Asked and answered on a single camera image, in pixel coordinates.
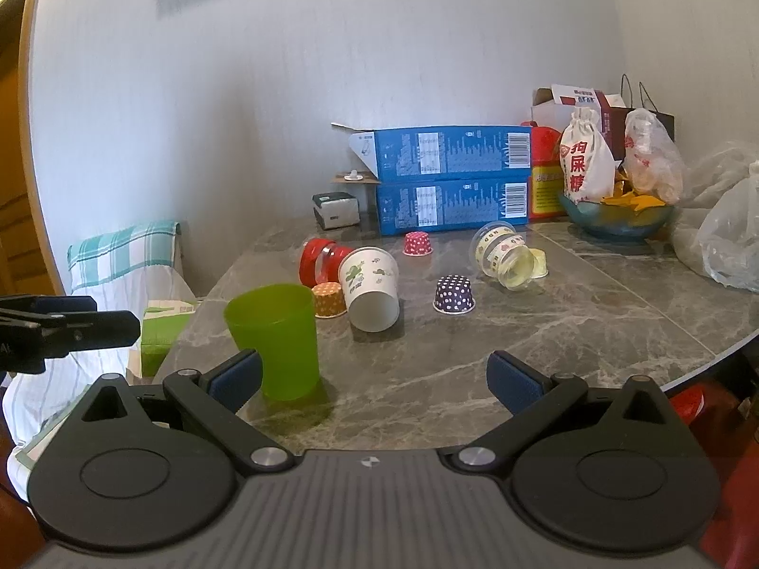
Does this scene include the white cardboard box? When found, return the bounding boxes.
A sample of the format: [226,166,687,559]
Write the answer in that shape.
[530,83,621,133]

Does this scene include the green checked cloth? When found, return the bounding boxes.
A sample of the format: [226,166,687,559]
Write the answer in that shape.
[65,220,182,281]

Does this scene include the small black and white box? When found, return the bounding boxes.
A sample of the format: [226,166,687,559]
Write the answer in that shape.
[312,191,362,231]

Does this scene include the orange dotted paper cup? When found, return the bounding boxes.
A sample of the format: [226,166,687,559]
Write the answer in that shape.
[311,282,348,319]

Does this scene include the yellow snack packets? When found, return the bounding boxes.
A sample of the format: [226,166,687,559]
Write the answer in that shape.
[600,167,670,215]

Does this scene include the white striped cloth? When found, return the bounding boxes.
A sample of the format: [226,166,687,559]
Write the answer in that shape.
[0,261,196,487]

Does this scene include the red and yellow carton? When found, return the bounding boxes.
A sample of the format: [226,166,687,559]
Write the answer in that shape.
[529,126,565,218]

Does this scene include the blue cardboard box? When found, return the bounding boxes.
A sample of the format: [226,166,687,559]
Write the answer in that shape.
[376,176,531,237]
[331,123,533,183]

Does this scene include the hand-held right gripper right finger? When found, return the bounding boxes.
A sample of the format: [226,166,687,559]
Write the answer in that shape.
[439,351,675,476]

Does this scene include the red stool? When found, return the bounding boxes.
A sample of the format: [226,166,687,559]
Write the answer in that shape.
[669,367,759,569]

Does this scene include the red clear plastic cup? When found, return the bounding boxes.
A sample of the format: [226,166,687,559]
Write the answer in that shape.
[298,237,352,287]

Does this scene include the clear plastic bag red print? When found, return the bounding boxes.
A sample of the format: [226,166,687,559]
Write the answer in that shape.
[622,107,686,206]

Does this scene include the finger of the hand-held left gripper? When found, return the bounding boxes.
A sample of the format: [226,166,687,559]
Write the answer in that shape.
[27,310,142,352]
[0,294,99,324]

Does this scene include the clear printed plastic cup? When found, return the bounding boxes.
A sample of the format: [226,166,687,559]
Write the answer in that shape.
[468,220,538,292]

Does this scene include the white cloth drawstring bag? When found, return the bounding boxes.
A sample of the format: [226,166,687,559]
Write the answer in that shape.
[558,107,616,203]

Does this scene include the blue glass bowl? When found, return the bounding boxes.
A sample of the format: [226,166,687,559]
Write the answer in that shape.
[558,191,677,243]

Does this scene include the green plastic cup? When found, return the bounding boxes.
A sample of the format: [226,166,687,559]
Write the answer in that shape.
[223,284,322,401]

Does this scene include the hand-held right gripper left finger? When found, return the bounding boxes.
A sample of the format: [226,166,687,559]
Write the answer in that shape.
[77,349,295,478]

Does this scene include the white printed paper cup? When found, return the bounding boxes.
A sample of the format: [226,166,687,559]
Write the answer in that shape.
[337,247,402,333]

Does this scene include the large white plastic bag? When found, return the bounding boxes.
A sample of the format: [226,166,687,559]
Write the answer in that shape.
[672,141,759,295]

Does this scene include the purple dotted paper cup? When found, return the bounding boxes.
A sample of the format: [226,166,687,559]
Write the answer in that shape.
[433,274,477,314]

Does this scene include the green tissue box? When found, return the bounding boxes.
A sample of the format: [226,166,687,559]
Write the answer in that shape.
[140,299,198,378]

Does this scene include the dark maroon paper bag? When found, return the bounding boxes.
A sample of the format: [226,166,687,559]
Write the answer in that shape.
[599,73,676,162]

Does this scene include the wooden door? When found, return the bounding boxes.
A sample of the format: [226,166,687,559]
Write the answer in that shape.
[0,0,67,298]

